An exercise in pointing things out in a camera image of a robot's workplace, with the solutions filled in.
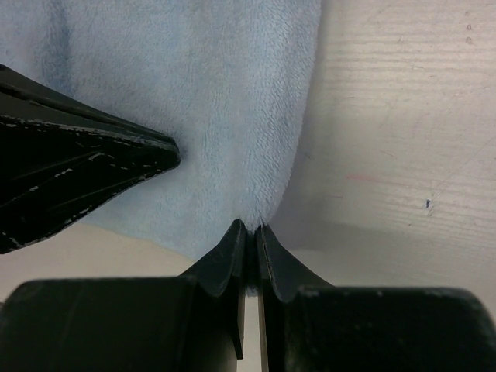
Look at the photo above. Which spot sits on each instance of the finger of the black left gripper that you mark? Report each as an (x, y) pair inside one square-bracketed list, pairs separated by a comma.
[(61, 159)]

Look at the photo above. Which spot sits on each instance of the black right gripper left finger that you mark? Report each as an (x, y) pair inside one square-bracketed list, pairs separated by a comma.
[(191, 322)]

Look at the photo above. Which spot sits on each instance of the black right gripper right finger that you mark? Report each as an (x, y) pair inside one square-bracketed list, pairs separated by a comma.
[(307, 324)]

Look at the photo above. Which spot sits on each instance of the light blue towel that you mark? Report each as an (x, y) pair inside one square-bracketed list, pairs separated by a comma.
[(227, 80)]

